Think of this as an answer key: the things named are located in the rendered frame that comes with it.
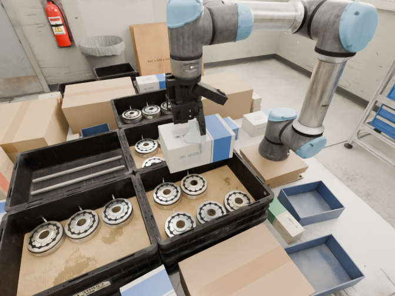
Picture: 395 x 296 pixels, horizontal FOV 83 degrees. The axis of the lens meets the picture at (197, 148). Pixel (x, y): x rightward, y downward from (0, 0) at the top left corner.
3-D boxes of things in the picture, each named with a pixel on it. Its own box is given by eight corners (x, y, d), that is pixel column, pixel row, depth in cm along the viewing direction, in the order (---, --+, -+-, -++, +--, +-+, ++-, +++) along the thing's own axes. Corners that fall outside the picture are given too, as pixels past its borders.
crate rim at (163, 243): (228, 147, 95) (229, 143, 93) (275, 201, 74) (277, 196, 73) (135, 177, 82) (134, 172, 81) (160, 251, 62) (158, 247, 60)
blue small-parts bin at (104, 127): (84, 138, 133) (80, 129, 128) (110, 131, 138) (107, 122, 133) (88, 159, 119) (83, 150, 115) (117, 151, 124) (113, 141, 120)
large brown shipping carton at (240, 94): (227, 96, 172) (230, 71, 159) (248, 116, 151) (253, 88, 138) (178, 107, 161) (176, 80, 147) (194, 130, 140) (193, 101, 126)
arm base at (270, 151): (280, 140, 119) (284, 124, 112) (295, 158, 107) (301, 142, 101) (253, 144, 117) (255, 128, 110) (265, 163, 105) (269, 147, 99)
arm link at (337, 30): (296, 138, 103) (343, -5, 68) (322, 158, 92) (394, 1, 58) (275, 145, 99) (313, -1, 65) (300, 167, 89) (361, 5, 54)
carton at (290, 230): (250, 197, 100) (251, 189, 96) (260, 192, 102) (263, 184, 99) (288, 245, 84) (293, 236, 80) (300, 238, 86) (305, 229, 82)
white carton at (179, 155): (216, 135, 79) (218, 113, 73) (232, 157, 70) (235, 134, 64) (160, 148, 73) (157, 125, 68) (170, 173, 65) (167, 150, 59)
